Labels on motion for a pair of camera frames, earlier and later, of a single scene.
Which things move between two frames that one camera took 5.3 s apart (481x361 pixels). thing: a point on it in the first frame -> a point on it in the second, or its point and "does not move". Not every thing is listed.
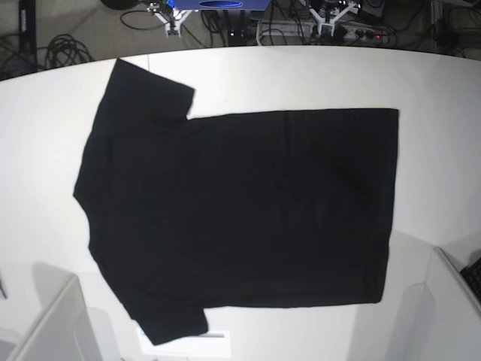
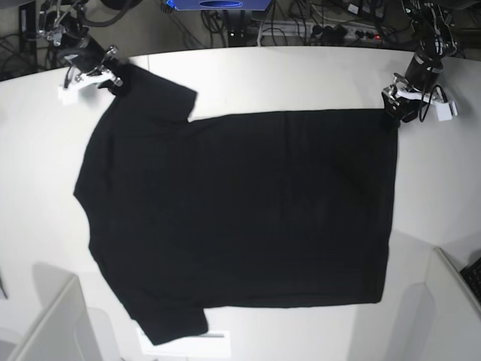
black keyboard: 472,275 does not move
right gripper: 331,22 -> 423,77
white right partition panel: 440,319 does not move
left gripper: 173,25 -> 87,56
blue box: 219,4 does not move
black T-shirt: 274,209 does not move
